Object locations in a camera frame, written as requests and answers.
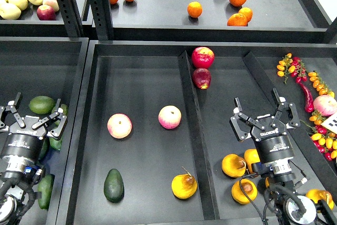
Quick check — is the pink apple centre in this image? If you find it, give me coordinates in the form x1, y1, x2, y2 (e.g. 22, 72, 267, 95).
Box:
158, 105, 182, 130

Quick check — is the red cherry tomato bunch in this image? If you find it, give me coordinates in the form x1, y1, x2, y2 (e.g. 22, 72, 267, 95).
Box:
290, 57, 308, 83

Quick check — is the green avocado by wall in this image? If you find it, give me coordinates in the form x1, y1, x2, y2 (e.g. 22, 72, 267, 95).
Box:
49, 135, 63, 151

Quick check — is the black left bin tray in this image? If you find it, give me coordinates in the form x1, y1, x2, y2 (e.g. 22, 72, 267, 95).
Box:
1, 37, 88, 224

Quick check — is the black bin divider right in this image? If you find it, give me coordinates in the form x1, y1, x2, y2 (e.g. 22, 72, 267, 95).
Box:
243, 52, 336, 201

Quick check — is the white marker tag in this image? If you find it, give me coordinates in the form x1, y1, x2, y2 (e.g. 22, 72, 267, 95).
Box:
321, 112, 337, 134

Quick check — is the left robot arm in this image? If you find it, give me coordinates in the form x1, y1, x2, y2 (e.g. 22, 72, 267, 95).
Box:
1, 93, 67, 224

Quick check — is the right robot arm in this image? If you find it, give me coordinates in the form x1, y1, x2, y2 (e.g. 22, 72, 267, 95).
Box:
230, 89, 336, 224

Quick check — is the orange cherry tomato bunch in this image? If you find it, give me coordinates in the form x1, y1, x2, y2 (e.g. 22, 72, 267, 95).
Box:
276, 53, 295, 84

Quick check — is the black upper left shelf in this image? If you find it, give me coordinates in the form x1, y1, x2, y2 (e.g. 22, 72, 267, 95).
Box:
1, 0, 88, 37

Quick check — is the green avocado upper right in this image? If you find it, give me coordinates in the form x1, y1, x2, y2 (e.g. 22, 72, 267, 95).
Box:
51, 103, 68, 115

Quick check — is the pink apple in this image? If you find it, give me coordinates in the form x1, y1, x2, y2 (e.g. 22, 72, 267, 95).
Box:
158, 105, 182, 130
107, 113, 132, 139

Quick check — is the black centre bin tray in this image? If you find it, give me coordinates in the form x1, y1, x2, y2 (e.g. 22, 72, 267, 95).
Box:
56, 41, 336, 224

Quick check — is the dark green avocado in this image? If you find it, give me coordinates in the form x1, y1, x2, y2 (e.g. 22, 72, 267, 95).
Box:
103, 169, 124, 203

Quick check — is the orange behind front right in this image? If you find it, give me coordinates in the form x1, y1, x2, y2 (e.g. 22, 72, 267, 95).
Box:
239, 7, 253, 23

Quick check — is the black bin divider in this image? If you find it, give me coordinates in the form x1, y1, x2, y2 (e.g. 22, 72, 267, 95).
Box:
243, 52, 336, 201
178, 51, 220, 220

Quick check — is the pale yellow apple middle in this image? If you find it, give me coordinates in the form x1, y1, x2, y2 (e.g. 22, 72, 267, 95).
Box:
7, 0, 28, 11

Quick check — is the black bin tray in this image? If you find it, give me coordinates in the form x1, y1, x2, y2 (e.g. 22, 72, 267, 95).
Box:
1, 37, 88, 224
56, 41, 336, 224

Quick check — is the yellow pear with stem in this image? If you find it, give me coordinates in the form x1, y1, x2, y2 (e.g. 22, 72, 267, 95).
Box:
171, 167, 198, 200

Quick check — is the perforated shelf post left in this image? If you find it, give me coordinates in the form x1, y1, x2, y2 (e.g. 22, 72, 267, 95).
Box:
57, 0, 84, 37

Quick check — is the bright red apple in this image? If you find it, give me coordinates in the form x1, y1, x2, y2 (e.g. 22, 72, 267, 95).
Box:
192, 46, 215, 69

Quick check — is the tall yellow pear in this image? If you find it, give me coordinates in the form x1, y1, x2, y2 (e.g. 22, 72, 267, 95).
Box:
244, 149, 260, 174

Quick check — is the pink peach on shelf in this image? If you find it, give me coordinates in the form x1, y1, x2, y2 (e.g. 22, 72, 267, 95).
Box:
43, 0, 60, 12

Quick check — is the mixed cherry tomatoes lower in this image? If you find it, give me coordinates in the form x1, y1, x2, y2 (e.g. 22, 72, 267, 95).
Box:
301, 110, 336, 162

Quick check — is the pink apple right bin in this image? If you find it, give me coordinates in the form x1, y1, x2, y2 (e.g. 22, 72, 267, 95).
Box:
313, 95, 336, 116

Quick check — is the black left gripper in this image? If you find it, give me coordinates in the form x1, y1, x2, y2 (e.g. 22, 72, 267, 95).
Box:
1, 92, 67, 163

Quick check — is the green avocado top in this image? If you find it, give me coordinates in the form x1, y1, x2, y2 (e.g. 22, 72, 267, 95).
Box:
28, 95, 56, 114

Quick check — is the black bin divider left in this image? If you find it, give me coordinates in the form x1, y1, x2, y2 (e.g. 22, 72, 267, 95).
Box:
178, 51, 220, 220

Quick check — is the red apple on shelf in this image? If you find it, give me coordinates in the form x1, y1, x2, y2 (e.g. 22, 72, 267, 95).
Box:
36, 5, 56, 21

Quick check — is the yellow pear brown top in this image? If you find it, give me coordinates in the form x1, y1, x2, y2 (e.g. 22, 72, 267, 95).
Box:
222, 153, 246, 178

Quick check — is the green avocado middle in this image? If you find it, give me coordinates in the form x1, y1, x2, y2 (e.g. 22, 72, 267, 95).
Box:
38, 138, 49, 160

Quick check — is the yellow pear far right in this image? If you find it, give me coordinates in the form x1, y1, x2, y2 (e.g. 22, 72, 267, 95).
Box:
305, 189, 334, 210

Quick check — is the pale yellow apple front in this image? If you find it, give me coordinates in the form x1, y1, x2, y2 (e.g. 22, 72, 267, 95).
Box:
1, 3, 21, 20

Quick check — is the green avocado bottom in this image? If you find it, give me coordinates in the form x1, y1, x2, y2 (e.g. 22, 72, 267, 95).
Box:
37, 174, 55, 210

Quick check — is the orange tomato string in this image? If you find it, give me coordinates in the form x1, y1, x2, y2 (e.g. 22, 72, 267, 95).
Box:
308, 71, 335, 99

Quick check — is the red chili pepper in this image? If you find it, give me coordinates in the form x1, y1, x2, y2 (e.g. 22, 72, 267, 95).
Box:
298, 83, 314, 113

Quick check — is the dark red apple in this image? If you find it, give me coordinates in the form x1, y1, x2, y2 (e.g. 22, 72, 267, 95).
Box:
192, 68, 211, 90

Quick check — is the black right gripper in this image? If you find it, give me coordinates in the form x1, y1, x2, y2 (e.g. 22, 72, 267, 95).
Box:
230, 88, 300, 162

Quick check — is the pink apple left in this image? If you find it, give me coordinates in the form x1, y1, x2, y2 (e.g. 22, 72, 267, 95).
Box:
107, 113, 132, 139

